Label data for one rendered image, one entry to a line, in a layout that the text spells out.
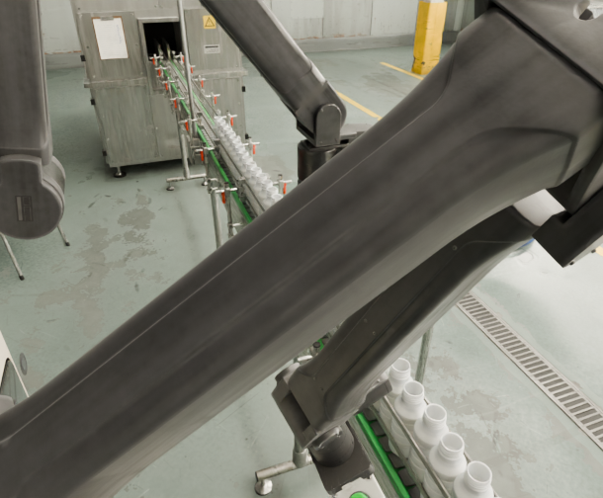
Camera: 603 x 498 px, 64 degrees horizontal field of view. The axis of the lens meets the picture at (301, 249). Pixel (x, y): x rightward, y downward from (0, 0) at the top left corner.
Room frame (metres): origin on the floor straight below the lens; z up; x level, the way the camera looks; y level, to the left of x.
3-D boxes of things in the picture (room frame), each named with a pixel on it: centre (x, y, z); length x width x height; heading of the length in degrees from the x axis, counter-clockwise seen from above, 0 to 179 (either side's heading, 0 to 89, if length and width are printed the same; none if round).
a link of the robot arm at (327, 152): (0.66, -0.03, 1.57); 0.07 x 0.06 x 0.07; 110
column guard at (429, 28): (8.77, -2.14, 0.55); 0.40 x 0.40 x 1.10; 20
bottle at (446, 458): (0.49, -0.24, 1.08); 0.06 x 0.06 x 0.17
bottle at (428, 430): (0.55, -0.23, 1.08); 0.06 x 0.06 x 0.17
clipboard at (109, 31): (4.22, 1.55, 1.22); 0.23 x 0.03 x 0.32; 110
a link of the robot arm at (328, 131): (0.68, -0.06, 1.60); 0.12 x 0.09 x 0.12; 110
